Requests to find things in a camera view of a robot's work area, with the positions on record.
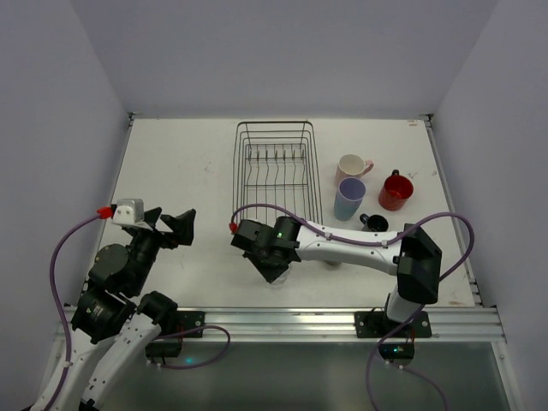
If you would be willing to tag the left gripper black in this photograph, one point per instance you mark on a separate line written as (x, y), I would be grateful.
(161, 230)

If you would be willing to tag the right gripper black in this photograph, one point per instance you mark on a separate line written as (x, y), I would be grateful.
(271, 260)

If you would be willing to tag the clear glass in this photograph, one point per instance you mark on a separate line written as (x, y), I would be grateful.
(279, 282)

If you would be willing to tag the beige mug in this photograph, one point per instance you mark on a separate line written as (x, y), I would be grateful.
(334, 264)

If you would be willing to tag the light blue cup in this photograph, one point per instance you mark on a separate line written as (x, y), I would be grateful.
(345, 208)

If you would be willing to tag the lavender cup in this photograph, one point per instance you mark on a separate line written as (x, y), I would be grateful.
(350, 191)

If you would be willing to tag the dark blue mug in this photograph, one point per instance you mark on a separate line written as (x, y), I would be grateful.
(374, 223)

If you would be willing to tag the pink mug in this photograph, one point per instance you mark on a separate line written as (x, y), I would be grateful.
(351, 165)

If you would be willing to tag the red mug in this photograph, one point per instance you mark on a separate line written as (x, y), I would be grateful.
(395, 192)

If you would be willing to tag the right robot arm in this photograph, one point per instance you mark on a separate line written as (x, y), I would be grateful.
(412, 256)

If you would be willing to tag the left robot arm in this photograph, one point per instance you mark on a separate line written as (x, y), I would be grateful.
(113, 321)

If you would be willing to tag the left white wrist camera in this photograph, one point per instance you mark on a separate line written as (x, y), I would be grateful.
(130, 213)

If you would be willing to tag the aluminium mounting rail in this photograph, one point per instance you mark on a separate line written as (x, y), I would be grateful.
(342, 325)

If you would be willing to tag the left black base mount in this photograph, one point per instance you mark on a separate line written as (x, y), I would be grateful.
(183, 324)

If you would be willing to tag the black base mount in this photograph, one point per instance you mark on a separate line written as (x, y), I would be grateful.
(375, 324)
(183, 324)

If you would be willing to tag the wire dish rack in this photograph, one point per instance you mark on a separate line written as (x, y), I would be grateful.
(275, 165)

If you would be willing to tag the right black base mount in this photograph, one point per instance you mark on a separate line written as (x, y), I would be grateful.
(375, 324)

